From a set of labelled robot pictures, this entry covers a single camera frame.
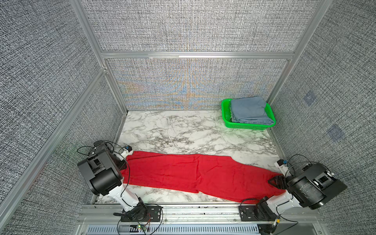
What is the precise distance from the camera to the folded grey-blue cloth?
104 centimetres

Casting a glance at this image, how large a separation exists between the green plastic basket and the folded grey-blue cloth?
12mm

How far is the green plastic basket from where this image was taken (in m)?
1.02
